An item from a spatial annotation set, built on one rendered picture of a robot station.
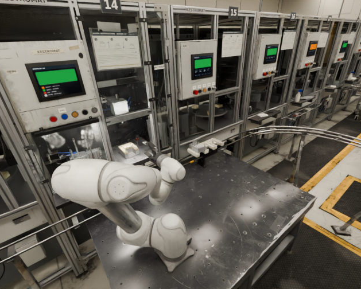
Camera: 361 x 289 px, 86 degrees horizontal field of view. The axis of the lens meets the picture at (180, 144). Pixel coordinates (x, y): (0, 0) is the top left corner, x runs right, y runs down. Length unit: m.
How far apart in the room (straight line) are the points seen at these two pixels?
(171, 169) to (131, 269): 0.60
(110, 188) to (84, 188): 0.10
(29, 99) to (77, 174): 0.78
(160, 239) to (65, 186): 0.62
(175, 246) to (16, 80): 1.20
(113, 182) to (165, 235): 0.60
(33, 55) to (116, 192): 0.97
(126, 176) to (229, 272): 0.89
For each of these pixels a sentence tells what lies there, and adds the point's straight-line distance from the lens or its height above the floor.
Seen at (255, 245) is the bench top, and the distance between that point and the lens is 1.40.
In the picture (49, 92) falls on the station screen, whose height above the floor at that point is 1.58.
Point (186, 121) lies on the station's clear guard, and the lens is 1.87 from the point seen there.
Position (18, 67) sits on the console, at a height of 1.72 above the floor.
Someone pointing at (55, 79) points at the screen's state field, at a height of 1.64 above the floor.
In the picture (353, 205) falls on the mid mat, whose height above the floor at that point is 0.01.
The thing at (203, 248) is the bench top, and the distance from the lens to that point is 1.34.
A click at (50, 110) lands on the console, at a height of 1.47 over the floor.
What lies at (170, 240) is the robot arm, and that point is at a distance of 1.11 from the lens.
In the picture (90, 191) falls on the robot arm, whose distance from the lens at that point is 0.64.
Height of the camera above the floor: 1.79
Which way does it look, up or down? 28 degrees down
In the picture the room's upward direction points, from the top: 3 degrees counter-clockwise
